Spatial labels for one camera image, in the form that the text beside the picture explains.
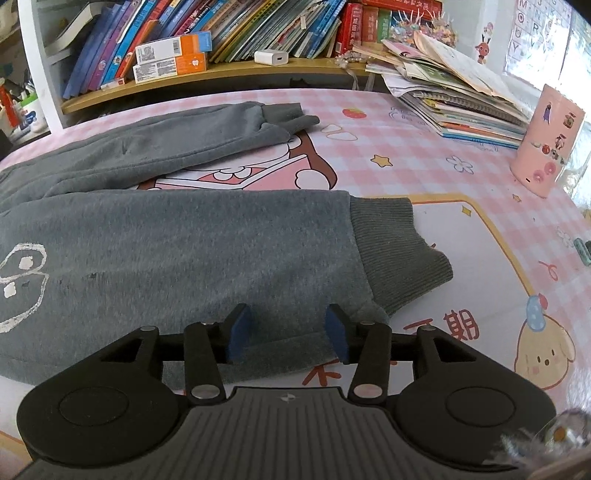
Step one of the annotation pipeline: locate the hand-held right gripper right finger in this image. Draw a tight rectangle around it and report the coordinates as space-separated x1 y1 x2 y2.
324 303 482 406

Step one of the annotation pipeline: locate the alphabet wall poster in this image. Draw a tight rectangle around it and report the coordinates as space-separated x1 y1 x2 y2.
505 0 574 78

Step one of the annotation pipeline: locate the pink sticker-covered pen cup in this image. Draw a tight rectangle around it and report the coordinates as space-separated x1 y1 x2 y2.
510 83 587 199

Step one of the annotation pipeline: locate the white cup with pens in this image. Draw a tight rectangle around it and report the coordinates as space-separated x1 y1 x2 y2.
17 79 49 136

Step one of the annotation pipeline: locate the clear glass jar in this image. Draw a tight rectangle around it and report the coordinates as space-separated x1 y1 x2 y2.
556 137 591 205

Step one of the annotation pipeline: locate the pile of notebooks and booklets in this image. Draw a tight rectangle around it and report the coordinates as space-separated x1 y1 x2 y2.
365 31 533 151

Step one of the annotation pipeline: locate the wooden shelf board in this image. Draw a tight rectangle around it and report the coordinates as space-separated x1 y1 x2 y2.
60 57 389 116

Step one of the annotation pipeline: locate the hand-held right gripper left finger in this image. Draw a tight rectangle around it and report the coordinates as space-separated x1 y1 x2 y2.
98 303 254 406

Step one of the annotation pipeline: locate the row of colourful books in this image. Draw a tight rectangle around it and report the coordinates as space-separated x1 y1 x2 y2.
62 0 348 100

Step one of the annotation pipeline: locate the glittery clear ornament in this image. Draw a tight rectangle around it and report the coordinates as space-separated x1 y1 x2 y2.
501 408 585 468

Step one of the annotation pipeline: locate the reindeer wall sticker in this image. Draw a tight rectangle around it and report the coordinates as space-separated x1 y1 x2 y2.
475 24 494 66

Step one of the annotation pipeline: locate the red boxed book set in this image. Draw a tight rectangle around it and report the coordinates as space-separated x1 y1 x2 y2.
334 0 445 59

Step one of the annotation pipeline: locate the colourful paper decoration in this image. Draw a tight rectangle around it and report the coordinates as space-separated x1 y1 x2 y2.
389 10 459 48

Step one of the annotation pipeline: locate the grey sweatshirt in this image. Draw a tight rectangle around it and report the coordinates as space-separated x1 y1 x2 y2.
0 100 454 387

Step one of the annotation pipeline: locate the orange and white box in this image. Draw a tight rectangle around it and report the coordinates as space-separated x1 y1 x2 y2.
135 31 213 65
133 52 208 85

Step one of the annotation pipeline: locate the pink cartoon table mat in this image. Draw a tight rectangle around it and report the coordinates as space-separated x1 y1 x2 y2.
0 88 591 480

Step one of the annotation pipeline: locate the white charger plug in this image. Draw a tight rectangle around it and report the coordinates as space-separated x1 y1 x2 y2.
254 49 290 66

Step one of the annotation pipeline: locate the white bead string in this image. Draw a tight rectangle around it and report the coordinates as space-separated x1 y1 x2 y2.
334 52 376 92

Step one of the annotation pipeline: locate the white shelf frame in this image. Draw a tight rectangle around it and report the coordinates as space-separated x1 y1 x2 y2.
17 0 71 133

